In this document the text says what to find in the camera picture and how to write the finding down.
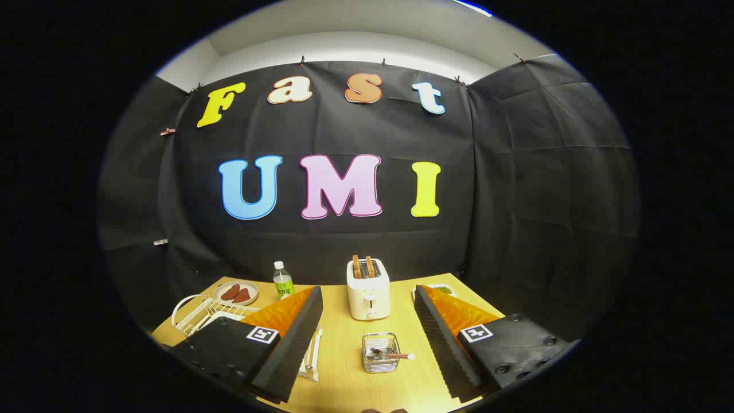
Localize metal spoon with striped handle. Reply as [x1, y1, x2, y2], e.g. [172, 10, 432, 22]
[367, 348, 416, 362]

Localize white toaster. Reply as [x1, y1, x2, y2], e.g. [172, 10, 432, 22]
[346, 258, 391, 321]

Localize white divided dish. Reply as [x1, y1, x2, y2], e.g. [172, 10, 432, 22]
[412, 283, 456, 302]

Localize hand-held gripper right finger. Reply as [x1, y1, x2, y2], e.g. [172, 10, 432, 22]
[413, 285, 574, 402]

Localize black backdrop cloth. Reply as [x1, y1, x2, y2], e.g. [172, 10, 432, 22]
[97, 54, 640, 350]

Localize small beige plate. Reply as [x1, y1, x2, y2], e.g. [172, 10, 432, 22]
[214, 280, 259, 306]

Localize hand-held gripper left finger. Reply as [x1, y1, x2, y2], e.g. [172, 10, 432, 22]
[169, 286, 325, 404]

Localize metal mesh basket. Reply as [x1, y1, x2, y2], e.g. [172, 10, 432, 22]
[362, 332, 400, 374]

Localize white wire dish rack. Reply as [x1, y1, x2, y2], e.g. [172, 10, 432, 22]
[172, 294, 323, 383]

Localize green label drink bottle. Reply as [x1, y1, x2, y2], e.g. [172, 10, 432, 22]
[273, 261, 295, 299]

